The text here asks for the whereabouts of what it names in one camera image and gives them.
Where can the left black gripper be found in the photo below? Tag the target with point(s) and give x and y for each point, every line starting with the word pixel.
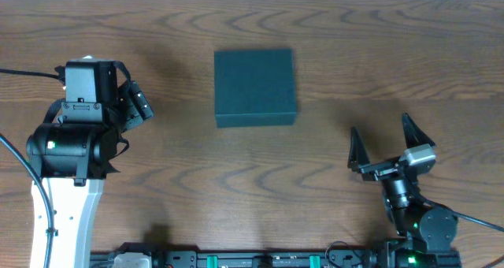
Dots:
pixel 136 103

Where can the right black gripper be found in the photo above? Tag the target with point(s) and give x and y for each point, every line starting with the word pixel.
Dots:
pixel 383 169

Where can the black gift box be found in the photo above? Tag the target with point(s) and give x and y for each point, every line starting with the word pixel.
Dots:
pixel 254 88

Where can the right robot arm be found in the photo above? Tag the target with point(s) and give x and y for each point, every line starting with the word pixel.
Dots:
pixel 425 232

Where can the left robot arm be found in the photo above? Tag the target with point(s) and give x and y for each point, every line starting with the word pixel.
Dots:
pixel 71 152

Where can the black aluminium mounting rail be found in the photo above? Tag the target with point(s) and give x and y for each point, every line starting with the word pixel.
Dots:
pixel 339 255

